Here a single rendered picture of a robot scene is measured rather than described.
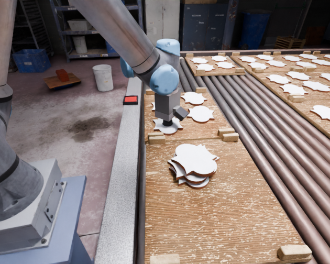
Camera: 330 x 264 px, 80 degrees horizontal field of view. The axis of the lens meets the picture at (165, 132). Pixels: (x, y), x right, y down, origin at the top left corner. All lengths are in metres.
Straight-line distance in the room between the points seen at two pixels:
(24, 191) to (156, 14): 4.98
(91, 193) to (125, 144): 1.12
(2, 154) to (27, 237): 0.20
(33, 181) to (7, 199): 0.06
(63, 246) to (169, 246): 0.27
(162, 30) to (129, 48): 4.89
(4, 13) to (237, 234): 0.68
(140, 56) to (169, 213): 0.38
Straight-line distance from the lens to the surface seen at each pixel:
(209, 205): 0.55
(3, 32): 0.57
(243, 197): 0.60
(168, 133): 0.74
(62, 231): 0.64
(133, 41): 0.45
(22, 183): 0.56
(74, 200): 0.69
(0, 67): 0.59
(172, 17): 5.35
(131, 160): 0.69
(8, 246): 0.65
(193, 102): 0.97
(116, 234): 0.54
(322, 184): 0.78
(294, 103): 1.16
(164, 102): 0.70
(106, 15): 0.43
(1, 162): 0.53
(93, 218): 1.69
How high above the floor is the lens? 1.39
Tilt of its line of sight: 36 degrees down
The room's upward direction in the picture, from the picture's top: straight up
